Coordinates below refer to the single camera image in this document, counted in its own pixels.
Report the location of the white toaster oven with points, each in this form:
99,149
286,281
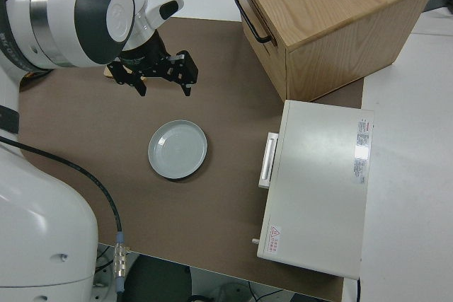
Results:
318,189

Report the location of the gray round plate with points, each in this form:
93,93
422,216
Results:
177,150

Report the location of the black round floor base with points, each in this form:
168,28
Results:
159,280

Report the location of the small tan wooden block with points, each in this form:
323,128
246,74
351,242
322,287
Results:
106,72

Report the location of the wooden drawer box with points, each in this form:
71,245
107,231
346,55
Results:
339,15

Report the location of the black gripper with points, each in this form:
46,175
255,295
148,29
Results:
145,61

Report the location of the brown table mat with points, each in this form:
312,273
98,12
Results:
106,128

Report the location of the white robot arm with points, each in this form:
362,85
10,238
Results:
35,227

